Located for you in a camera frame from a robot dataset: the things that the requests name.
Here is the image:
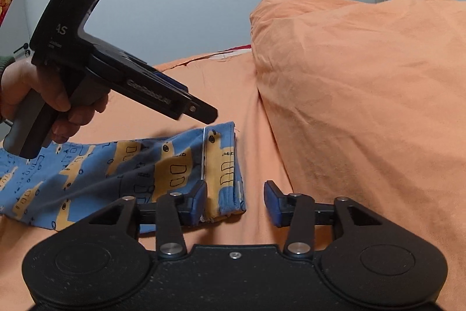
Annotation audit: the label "blue orange printed pants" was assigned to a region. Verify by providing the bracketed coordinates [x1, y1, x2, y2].
[1, 122, 246, 231]

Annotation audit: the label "person's left hand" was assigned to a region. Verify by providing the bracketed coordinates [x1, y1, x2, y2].
[1, 58, 108, 144]

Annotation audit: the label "orange bed sheet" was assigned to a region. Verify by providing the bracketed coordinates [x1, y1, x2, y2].
[1, 49, 292, 310]

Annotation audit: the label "red fu paper decoration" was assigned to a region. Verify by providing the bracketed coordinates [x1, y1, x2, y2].
[0, 0, 13, 25]

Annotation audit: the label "red mattress cover edge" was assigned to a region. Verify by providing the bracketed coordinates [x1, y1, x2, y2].
[210, 44, 251, 60]

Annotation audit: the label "orange pillow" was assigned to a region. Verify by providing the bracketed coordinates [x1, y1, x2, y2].
[250, 0, 465, 310]

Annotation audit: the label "black door handle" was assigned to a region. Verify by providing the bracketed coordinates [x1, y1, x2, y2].
[13, 43, 31, 59]

